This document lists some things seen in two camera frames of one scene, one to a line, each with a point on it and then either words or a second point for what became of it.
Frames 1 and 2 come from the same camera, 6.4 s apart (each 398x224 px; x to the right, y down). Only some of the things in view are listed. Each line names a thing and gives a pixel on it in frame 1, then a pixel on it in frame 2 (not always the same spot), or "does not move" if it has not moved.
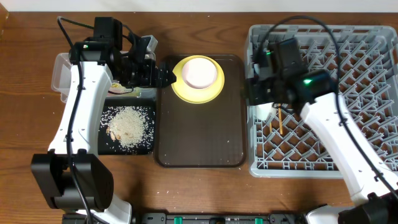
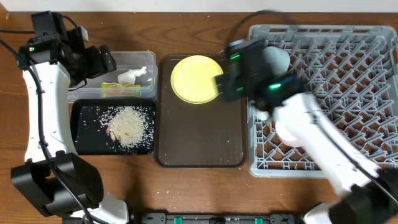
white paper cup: [263, 111] does not move
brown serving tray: [211, 135] does not move
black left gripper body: [155, 78] -> [101, 59]
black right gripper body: [260, 92] -> [234, 88]
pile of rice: [132, 127] does not move
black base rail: [217, 218] does not move
